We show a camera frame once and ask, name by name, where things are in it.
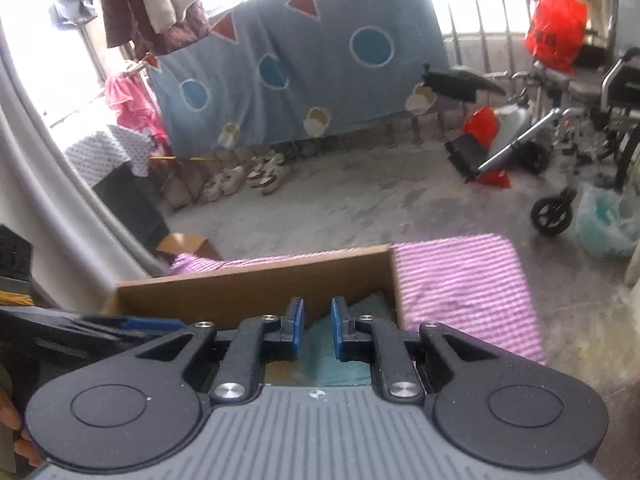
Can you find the silver wheelchair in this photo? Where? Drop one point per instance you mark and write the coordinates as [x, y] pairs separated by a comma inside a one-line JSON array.
[[580, 90]]

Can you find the green plastic bag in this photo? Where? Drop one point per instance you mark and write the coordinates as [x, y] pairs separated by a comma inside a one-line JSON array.
[[605, 225]]

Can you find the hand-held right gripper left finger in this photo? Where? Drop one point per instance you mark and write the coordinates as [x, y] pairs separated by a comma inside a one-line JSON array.
[[296, 327]]

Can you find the person's left hand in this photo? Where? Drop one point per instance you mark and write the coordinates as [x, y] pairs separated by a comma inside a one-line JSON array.
[[17, 430]]

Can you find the white door frame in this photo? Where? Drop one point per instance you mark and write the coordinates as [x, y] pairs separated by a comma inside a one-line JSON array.
[[60, 170]]

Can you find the teal cloth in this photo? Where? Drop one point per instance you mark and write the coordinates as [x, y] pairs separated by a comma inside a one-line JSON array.
[[345, 367]]

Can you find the blue blanket with shapes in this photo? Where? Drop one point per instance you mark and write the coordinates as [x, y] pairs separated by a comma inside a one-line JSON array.
[[310, 60]]

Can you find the row of pale shoes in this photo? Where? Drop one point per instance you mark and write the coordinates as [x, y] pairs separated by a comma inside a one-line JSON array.
[[250, 175]]

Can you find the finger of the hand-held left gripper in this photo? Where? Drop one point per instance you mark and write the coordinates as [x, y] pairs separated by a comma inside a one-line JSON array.
[[150, 324]]

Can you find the pink striped cloth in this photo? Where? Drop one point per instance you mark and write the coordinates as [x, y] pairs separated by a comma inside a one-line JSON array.
[[460, 290]]

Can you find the grey-blue hanging bag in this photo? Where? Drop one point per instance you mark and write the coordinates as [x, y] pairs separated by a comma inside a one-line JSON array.
[[72, 7]]

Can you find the large red plastic bag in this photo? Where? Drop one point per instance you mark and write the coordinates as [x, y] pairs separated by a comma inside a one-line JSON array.
[[555, 30]]

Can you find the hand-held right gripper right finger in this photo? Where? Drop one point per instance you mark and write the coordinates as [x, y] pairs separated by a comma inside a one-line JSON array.
[[337, 327]]

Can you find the white dotted cloth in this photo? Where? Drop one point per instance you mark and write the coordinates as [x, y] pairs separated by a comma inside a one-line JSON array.
[[102, 152]]

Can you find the brown cardboard box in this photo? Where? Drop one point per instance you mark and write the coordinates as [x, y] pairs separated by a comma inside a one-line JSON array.
[[250, 287]]

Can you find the small cardboard box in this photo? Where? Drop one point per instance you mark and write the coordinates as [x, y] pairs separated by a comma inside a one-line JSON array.
[[185, 247]]

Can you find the dark cabinet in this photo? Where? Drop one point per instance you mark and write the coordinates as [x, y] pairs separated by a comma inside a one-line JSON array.
[[132, 210]]

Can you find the maroon hanging garment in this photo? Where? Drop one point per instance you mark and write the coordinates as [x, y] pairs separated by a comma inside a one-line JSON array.
[[165, 30]]

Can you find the window bars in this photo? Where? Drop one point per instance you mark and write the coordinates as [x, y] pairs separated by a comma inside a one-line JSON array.
[[480, 5]]

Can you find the pink dress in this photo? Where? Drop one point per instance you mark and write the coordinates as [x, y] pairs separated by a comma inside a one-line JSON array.
[[132, 105]]

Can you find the black umbrella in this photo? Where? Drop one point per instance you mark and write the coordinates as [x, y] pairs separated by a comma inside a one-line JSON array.
[[460, 82]]

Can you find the white plastic jug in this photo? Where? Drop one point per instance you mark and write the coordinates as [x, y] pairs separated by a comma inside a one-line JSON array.
[[512, 122]]

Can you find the small red plastic bag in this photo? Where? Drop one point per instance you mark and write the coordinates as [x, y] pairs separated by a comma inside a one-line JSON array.
[[481, 125]]

